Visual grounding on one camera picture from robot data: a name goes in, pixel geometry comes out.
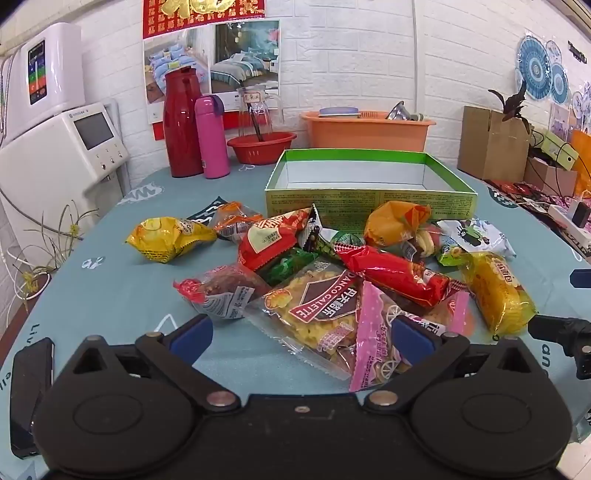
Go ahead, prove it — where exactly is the black power adapter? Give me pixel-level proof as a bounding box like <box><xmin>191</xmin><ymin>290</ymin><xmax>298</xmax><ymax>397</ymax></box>
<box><xmin>570</xmin><ymin>200</ymin><xmax>591</xmax><ymax>228</ymax></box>

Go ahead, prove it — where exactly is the clear roll cake packet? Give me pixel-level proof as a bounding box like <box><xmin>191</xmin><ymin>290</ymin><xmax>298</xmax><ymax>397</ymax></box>
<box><xmin>401</xmin><ymin>225</ymin><xmax>445</xmax><ymax>260</ymax></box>

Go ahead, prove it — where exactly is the small dark green packet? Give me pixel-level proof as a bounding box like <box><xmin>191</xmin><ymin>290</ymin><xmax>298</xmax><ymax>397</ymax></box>
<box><xmin>318</xmin><ymin>228</ymin><xmax>365</xmax><ymax>259</ymax></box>

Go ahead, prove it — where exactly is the blue paper fan decoration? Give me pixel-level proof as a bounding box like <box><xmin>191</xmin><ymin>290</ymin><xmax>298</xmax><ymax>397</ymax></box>
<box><xmin>516</xmin><ymin>34</ymin><xmax>571</xmax><ymax>105</ymax></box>

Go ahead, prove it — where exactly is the orange plastic tub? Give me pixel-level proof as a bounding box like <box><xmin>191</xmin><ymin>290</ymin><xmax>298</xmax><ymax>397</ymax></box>
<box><xmin>300</xmin><ymin>110</ymin><xmax>437</xmax><ymax>153</ymax></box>

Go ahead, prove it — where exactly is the pink thermos bottle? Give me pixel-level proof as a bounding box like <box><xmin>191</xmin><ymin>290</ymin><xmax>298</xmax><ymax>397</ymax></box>
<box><xmin>193</xmin><ymin>94</ymin><xmax>231</xmax><ymax>180</ymax></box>

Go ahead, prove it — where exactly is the red thermos jug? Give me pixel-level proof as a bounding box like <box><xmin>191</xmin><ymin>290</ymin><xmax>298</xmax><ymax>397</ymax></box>
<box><xmin>163</xmin><ymin>65</ymin><xmax>205</xmax><ymax>179</ymax></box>

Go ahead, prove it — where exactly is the white appliance with screen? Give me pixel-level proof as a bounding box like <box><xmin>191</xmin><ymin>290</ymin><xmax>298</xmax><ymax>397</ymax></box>
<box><xmin>0</xmin><ymin>102</ymin><xmax>131</xmax><ymax>241</ymax></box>

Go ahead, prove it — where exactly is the green cardboard box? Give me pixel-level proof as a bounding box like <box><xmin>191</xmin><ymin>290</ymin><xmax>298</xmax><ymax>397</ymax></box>
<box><xmin>264</xmin><ymin>148</ymin><xmax>478</xmax><ymax>230</ymax></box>

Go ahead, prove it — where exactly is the large cardboard box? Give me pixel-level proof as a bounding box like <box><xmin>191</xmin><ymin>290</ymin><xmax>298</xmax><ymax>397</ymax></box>
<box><xmin>457</xmin><ymin>106</ymin><xmax>533</xmax><ymax>182</ymax></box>

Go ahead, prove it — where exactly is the wall calendar poster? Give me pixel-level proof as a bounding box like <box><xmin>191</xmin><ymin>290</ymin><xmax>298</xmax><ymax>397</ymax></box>
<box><xmin>141</xmin><ymin>0</ymin><xmax>283</xmax><ymax>140</ymax></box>

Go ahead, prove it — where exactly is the orange snack packet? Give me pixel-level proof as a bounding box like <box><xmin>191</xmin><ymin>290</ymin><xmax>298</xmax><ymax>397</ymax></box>
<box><xmin>363</xmin><ymin>200</ymin><xmax>433</xmax><ymax>250</ymax></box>

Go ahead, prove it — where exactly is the white wall water purifier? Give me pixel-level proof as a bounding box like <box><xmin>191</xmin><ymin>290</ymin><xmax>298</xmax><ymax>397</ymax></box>
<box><xmin>19</xmin><ymin>22</ymin><xmax>87</xmax><ymax>117</ymax></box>

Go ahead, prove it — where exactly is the red triangular snack packet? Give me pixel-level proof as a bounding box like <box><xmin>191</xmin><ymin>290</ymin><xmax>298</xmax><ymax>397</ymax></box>
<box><xmin>237</xmin><ymin>204</ymin><xmax>320</xmax><ymax>272</ymax></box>

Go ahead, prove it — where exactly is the orange bag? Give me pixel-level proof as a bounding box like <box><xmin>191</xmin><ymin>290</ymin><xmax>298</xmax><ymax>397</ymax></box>
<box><xmin>569</xmin><ymin>128</ymin><xmax>591</xmax><ymax>186</ymax></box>

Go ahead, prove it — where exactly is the dark red clear snack packet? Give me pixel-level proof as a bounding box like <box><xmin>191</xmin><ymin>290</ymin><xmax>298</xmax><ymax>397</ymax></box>
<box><xmin>174</xmin><ymin>263</ymin><xmax>272</xmax><ymax>320</ymax></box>

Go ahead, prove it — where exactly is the orange-trimmed clear snack packet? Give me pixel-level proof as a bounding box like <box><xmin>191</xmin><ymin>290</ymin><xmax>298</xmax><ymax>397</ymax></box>
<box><xmin>209</xmin><ymin>201</ymin><xmax>265</xmax><ymax>244</ymax></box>

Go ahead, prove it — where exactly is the pink patterned cloth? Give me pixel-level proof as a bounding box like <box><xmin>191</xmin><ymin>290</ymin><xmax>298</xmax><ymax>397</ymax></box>
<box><xmin>482</xmin><ymin>178</ymin><xmax>591</xmax><ymax>259</ymax></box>

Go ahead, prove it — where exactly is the small cardboard box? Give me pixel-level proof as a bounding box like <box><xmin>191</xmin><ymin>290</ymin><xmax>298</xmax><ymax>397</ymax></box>
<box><xmin>523</xmin><ymin>156</ymin><xmax>579</xmax><ymax>198</ymax></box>

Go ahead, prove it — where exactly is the white power strip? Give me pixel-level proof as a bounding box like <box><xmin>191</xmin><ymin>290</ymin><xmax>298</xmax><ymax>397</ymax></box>
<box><xmin>547</xmin><ymin>203</ymin><xmax>591</xmax><ymax>234</ymax></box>

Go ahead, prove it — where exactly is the small green box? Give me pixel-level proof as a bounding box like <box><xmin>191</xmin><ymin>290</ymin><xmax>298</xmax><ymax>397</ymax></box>
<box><xmin>539</xmin><ymin>128</ymin><xmax>578</xmax><ymax>172</ymax></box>

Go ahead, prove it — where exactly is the white green snack packet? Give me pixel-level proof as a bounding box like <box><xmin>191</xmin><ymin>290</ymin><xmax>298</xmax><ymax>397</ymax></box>
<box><xmin>436</xmin><ymin>217</ymin><xmax>517</xmax><ymax>267</ymax></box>

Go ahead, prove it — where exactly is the steel bowl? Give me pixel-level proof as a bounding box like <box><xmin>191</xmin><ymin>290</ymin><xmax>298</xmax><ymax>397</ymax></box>
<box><xmin>385</xmin><ymin>102</ymin><xmax>424</xmax><ymax>122</ymax></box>

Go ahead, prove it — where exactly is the dark leafy plant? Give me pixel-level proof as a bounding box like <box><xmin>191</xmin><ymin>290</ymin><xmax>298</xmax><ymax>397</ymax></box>
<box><xmin>488</xmin><ymin>82</ymin><xmax>532</xmax><ymax>137</ymax></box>

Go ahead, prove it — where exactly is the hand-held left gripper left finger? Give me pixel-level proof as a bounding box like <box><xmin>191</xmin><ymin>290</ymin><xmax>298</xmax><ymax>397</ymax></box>
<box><xmin>65</xmin><ymin>314</ymin><xmax>242</xmax><ymax>412</ymax></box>

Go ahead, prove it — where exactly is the pink wheel snack packet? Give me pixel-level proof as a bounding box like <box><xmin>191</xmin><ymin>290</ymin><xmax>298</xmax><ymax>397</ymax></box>
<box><xmin>349</xmin><ymin>280</ymin><xmax>468</xmax><ymax>393</ymax></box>

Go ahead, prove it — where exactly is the teal printed tablecloth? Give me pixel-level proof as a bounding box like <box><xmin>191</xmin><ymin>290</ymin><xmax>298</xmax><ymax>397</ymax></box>
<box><xmin>0</xmin><ymin>162</ymin><xmax>591</xmax><ymax>480</ymax></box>

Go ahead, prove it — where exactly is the black smartphone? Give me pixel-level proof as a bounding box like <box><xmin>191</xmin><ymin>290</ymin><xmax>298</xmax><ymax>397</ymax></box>
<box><xmin>8</xmin><ymin>337</ymin><xmax>55</xmax><ymax>459</ymax></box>

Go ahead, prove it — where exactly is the yellow snack packet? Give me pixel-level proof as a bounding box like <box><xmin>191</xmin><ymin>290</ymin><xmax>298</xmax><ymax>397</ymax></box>
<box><xmin>126</xmin><ymin>216</ymin><xmax>218</xmax><ymax>264</ymax></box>

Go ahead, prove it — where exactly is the glass pitcher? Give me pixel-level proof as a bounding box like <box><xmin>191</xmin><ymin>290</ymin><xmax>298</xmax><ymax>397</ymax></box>
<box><xmin>236</xmin><ymin>87</ymin><xmax>281</xmax><ymax>139</ymax></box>

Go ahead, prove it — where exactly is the red plastic basin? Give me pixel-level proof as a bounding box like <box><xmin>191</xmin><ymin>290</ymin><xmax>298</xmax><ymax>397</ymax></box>
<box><xmin>226</xmin><ymin>131</ymin><xmax>298</xmax><ymax>166</ymax></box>

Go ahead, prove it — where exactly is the yellow flowered plant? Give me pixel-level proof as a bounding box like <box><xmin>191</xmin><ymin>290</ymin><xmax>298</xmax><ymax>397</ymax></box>
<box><xmin>13</xmin><ymin>200</ymin><xmax>100</xmax><ymax>303</ymax></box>

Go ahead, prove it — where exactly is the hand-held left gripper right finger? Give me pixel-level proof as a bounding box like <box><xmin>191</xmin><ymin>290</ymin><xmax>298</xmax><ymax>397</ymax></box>
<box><xmin>364</xmin><ymin>315</ymin><xmax>551</xmax><ymax>412</ymax></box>

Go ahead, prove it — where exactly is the yellow cake packet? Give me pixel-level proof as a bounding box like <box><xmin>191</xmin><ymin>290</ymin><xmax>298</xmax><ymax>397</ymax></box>
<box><xmin>461</xmin><ymin>251</ymin><xmax>539</xmax><ymax>337</ymax></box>

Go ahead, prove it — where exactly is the long red snack packet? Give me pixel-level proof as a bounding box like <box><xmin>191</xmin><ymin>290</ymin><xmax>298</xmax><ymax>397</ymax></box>
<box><xmin>336</xmin><ymin>244</ymin><xmax>451</xmax><ymax>309</ymax></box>

